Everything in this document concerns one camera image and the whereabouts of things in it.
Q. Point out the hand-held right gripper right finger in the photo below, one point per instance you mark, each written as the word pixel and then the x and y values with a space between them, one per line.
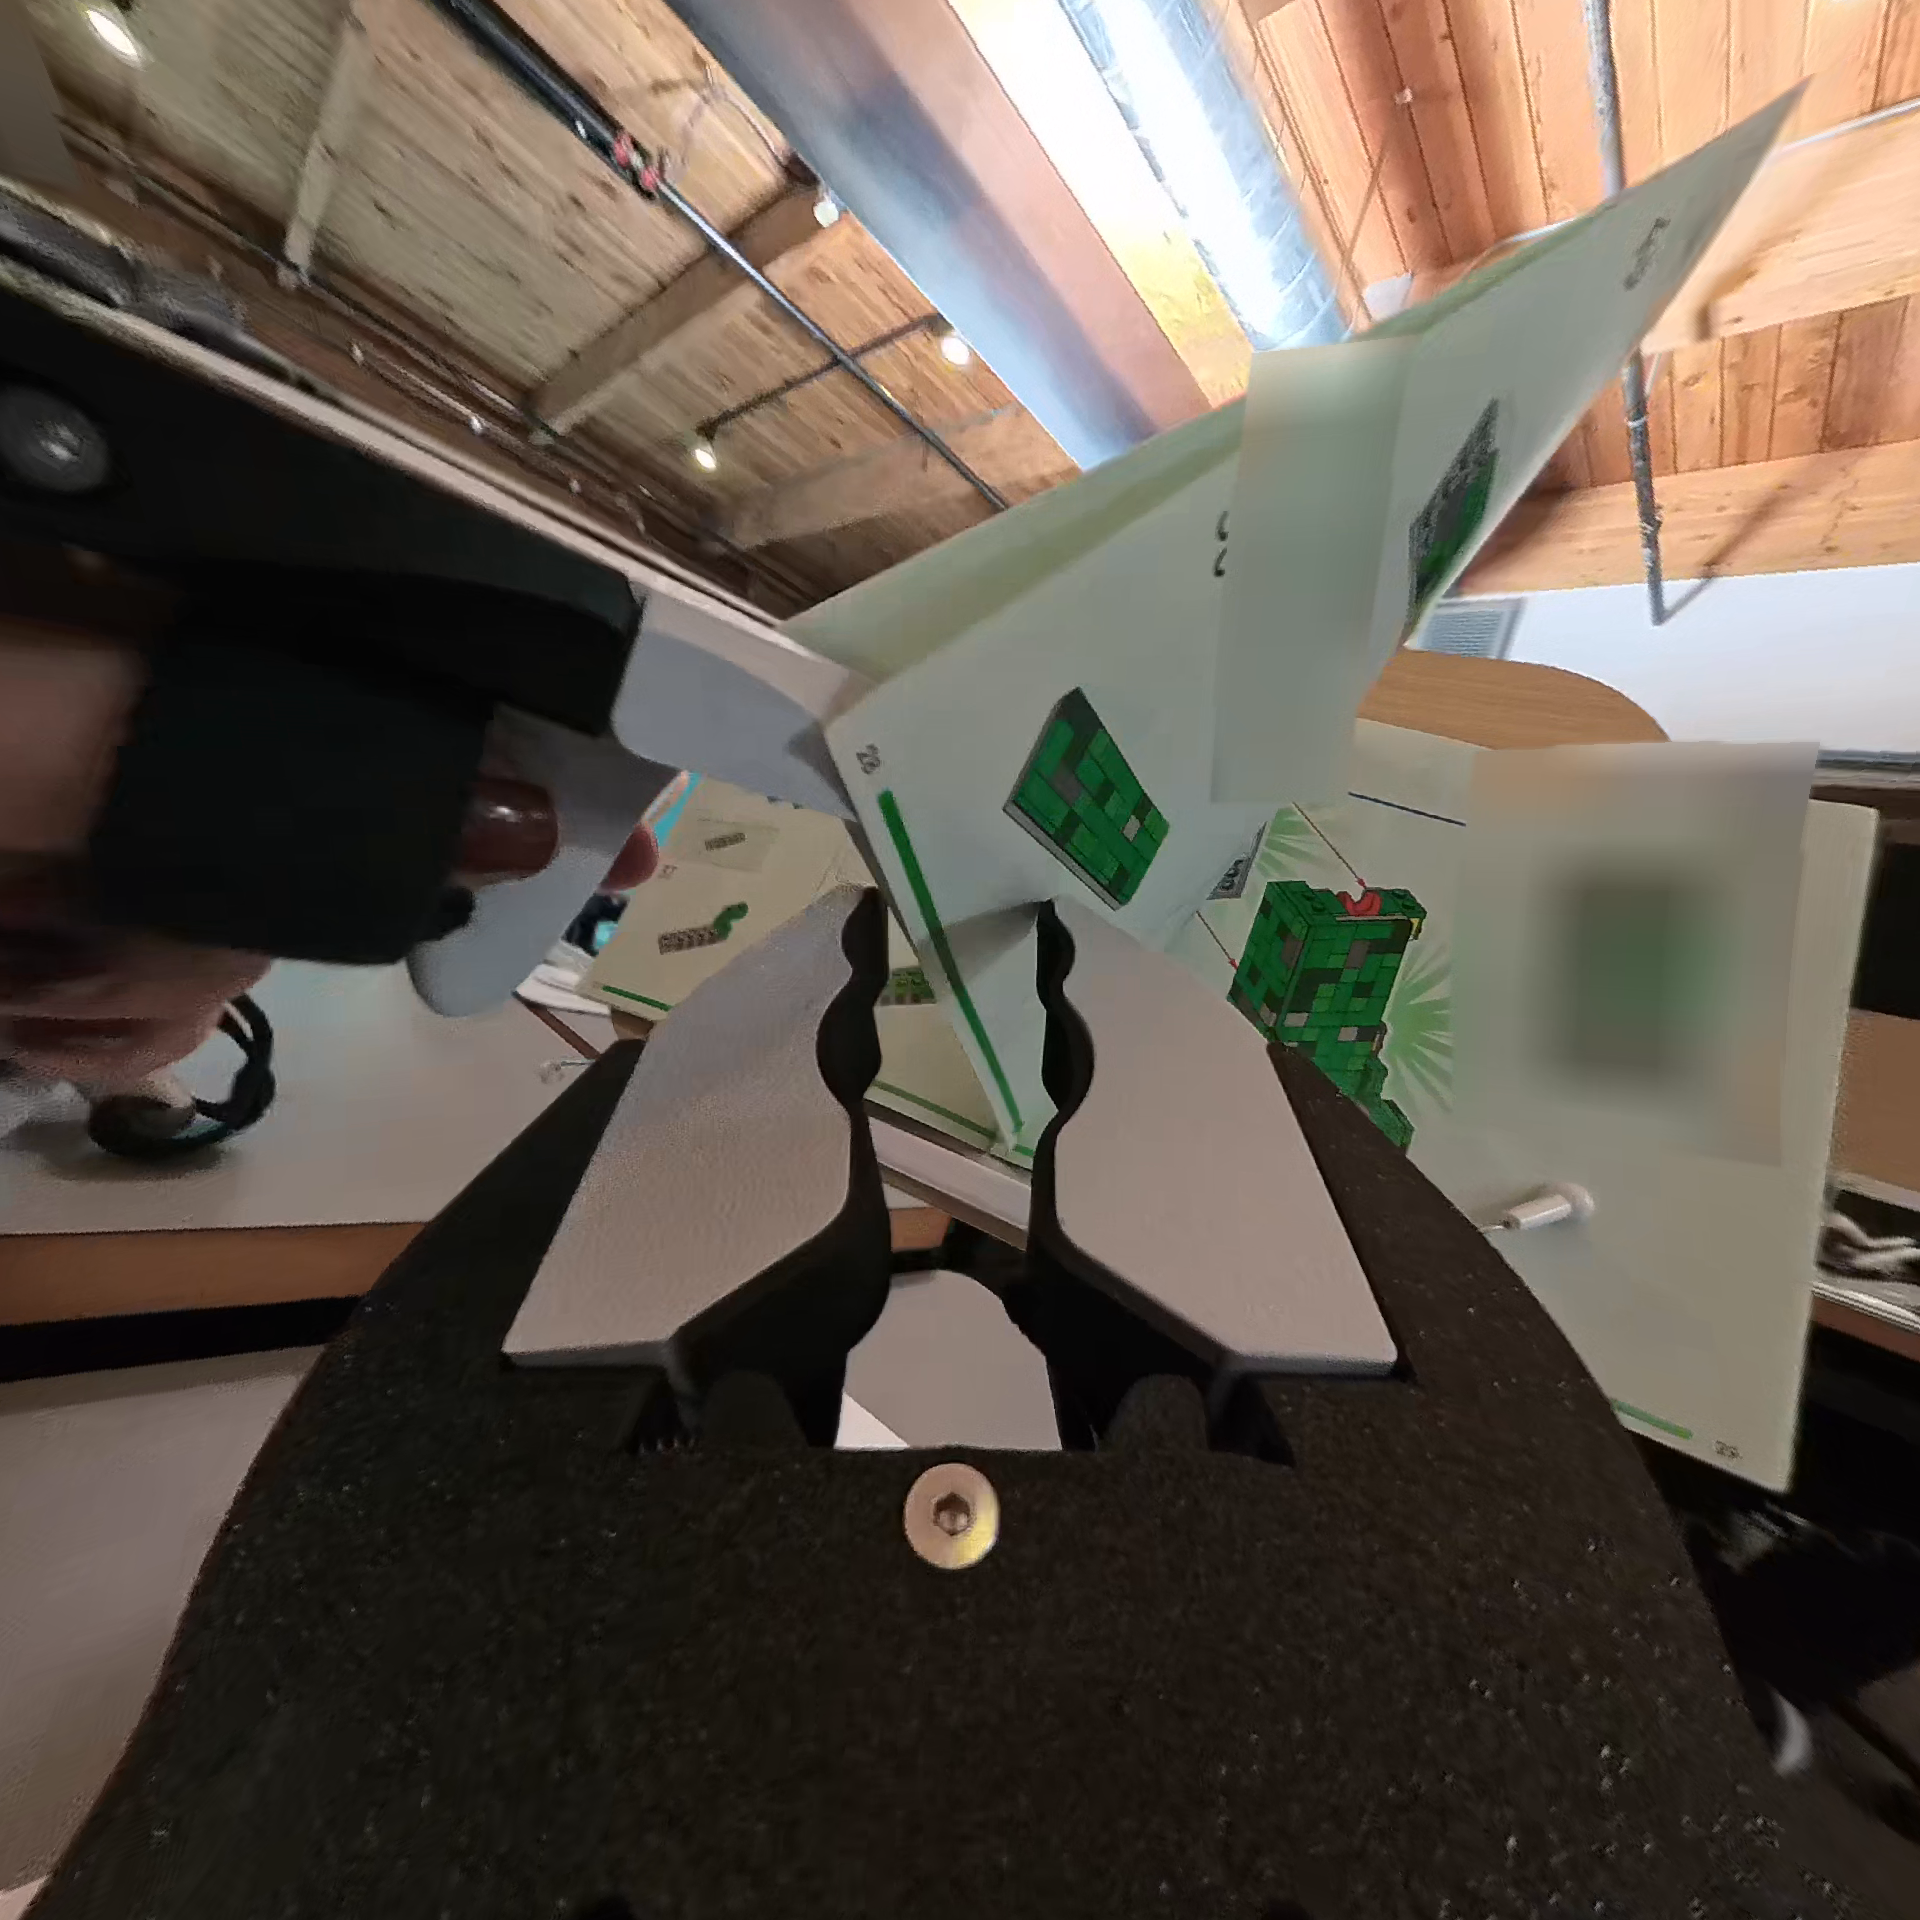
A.
pixel 1202 1202

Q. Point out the brick instruction booklet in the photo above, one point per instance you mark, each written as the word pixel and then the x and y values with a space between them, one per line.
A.
pixel 1050 676

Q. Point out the silver ventilation duct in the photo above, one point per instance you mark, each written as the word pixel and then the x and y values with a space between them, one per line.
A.
pixel 1202 165

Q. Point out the person's left hand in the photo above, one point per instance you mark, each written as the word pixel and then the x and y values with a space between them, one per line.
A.
pixel 60 750

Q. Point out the white wall vent grille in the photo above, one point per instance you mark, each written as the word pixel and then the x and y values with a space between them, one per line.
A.
pixel 1469 628

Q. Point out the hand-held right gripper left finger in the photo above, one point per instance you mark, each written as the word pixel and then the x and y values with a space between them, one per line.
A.
pixel 721 1171

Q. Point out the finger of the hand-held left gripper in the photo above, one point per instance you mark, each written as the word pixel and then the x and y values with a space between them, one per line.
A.
pixel 734 706
pixel 510 938

